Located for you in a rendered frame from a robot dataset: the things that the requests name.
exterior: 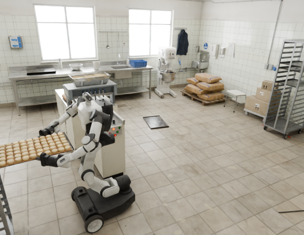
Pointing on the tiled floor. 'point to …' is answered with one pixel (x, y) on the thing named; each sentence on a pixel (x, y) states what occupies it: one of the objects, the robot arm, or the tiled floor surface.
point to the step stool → (236, 97)
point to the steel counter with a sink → (114, 70)
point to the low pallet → (203, 99)
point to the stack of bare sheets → (155, 122)
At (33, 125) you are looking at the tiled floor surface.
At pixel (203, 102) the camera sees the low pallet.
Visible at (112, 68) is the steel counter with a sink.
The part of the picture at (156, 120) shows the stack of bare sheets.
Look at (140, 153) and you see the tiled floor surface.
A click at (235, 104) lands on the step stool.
